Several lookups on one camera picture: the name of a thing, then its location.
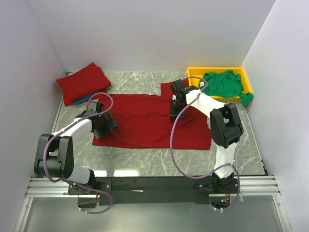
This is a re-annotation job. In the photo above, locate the dark red t-shirt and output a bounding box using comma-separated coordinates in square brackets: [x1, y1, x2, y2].
[93, 83, 211, 150]

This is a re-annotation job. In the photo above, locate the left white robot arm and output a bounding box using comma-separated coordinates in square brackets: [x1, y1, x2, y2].
[34, 101, 118, 191]

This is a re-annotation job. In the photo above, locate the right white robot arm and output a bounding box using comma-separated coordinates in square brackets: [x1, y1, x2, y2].
[169, 79, 243, 192]

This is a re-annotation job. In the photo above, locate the folded blue t-shirt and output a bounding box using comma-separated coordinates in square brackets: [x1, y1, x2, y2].
[73, 90, 106, 105]

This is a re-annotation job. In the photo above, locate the yellow plastic bin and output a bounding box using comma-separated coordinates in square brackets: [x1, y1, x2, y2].
[187, 67, 253, 102]

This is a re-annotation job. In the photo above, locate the folded red t-shirt bottom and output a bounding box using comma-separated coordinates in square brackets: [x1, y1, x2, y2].
[63, 88, 108, 107]

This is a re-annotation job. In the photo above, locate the folded red t-shirt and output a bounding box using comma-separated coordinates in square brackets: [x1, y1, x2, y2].
[56, 62, 112, 103]
[63, 88, 108, 107]

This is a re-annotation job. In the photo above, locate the folded red t-shirt top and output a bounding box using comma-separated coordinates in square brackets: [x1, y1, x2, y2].
[56, 62, 112, 103]

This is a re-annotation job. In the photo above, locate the green t-shirt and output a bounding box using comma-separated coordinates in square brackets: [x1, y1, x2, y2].
[198, 70, 253, 106]

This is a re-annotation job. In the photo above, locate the black base beam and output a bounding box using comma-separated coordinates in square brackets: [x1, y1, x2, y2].
[67, 175, 242, 206]

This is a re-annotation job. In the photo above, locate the aluminium rail frame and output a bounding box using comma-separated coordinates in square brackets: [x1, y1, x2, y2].
[13, 103, 292, 232]

